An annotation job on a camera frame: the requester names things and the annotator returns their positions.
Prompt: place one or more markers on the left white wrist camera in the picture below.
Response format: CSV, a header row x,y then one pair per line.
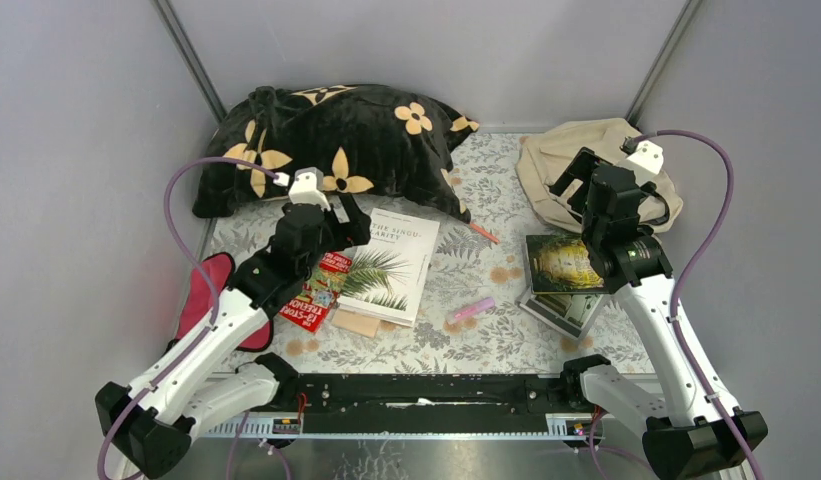
x,y
304,187

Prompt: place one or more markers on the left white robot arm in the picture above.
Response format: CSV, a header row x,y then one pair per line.
x,y
154,420

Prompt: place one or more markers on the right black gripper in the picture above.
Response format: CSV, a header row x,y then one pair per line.
x,y
580,168

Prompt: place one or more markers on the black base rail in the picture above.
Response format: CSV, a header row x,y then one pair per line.
x,y
426,404

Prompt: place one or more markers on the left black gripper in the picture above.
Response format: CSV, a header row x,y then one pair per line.
x,y
347,223

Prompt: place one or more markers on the green forest cover book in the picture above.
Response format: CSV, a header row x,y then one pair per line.
x,y
559,263

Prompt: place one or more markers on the black floral pillow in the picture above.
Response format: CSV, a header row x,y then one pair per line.
x,y
364,138

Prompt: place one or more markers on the red and black pouch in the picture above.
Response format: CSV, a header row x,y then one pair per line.
x,y
220,267

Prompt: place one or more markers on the red treehouse book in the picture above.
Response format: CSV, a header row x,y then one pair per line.
x,y
319,294

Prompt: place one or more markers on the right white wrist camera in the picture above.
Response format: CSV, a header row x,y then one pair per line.
x,y
643,158

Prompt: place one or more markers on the tan wooden square block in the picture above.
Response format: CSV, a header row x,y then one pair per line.
x,y
357,323

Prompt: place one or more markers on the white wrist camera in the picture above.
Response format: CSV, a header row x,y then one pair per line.
x,y
304,187
643,158

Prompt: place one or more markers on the white palm leaf book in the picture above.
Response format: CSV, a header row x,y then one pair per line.
x,y
388,274

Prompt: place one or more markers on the floral patterned table mat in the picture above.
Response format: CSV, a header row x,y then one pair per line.
x,y
465,268

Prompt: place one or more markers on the pink glue stick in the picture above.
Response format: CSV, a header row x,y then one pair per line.
x,y
470,310

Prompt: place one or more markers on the grey photo cover book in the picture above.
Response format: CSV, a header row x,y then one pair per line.
x,y
570,315

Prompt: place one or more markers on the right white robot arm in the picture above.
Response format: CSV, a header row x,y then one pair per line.
x,y
697,427

